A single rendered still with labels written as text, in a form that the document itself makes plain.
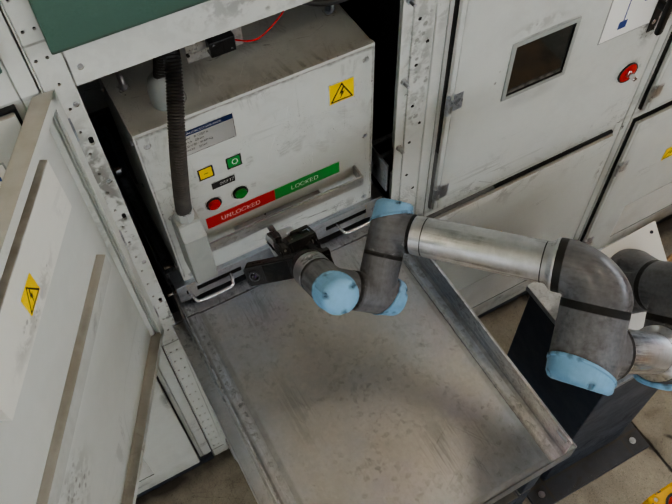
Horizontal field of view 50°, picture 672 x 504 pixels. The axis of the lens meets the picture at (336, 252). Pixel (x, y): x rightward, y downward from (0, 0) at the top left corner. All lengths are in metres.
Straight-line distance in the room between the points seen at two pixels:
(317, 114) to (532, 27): 0.48
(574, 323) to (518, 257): 0.14
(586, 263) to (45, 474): 0.91
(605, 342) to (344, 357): 0.61
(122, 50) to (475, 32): 0.69
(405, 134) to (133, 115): 0.59
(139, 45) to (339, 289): 0.52
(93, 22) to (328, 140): 0.63
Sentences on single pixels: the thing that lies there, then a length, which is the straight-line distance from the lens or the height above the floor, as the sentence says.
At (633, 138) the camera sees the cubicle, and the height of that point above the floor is 0.73.
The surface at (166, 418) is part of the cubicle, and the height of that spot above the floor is 0.46.
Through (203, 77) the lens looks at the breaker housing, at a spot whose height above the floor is 1.39.
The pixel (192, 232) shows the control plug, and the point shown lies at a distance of 1.40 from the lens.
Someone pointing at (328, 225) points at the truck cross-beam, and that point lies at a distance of 1.75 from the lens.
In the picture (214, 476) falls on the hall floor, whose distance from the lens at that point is 2.46.
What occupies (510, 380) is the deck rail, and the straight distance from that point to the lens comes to 1.63.
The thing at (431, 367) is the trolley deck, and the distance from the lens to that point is 1.63.
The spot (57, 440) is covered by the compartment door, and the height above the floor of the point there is 1.24.
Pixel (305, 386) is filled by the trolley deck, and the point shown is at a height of 0.85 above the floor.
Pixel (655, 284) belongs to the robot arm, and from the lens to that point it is 1.68.
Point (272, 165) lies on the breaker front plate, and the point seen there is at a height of 1.18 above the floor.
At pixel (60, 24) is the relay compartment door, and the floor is 1.69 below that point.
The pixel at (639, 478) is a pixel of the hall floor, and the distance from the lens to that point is 2.58.
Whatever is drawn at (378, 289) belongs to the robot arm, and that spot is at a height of 1.16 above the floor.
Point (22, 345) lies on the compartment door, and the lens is 1.05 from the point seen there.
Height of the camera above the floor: 2.31
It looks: 56 degrees down
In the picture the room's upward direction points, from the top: 2 degrees counter-clockwise
